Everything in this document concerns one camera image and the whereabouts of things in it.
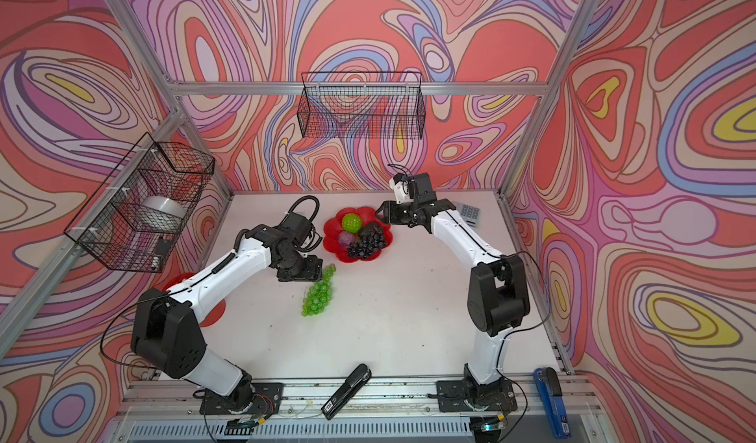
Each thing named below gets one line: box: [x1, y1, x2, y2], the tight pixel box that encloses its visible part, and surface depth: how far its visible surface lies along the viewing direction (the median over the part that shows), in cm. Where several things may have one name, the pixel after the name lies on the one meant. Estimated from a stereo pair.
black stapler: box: [320, 363, 373, 421], surface depth 73 cm
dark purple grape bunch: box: [347, 221, 389, 259], surface depth 100 cm
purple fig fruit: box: [337, 230, 356, 249], surface depth 103 cm
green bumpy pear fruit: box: [341, 212, 363, 235], surface depth 104 cm
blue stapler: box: [533, 367, 572, 440], surface depth 72 cm
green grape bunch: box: [301, 263, 337, 317], surface depth 88 cm
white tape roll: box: [135, 194, 187, 234], surface depth 74 cm
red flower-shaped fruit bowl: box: [322, 206, 394, 263], surface depth 107 cm
